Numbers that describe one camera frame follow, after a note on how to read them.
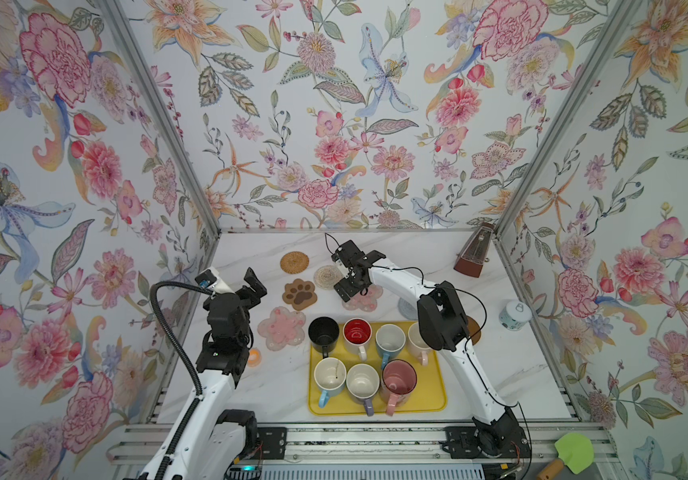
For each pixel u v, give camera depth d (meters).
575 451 0.74
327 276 1.07
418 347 0.80
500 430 0.64
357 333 0.91
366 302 1.01
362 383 0.84
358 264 0.78
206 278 0.63
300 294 1.01
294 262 1.10
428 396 0.82
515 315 0.93
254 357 0.89
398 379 0.82
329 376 0.84
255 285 0.71
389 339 0.86
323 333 0.86
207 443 0.45
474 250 1.01
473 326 0.95
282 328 0.95
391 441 0.76
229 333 0.58
